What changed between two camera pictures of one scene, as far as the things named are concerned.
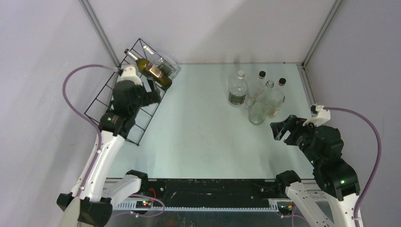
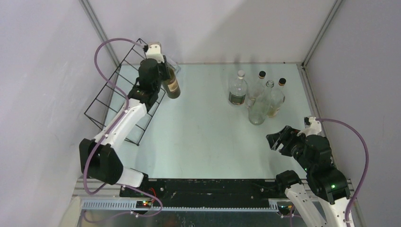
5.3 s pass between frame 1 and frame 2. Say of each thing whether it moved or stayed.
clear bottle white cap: stayed
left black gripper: moved
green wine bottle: moved
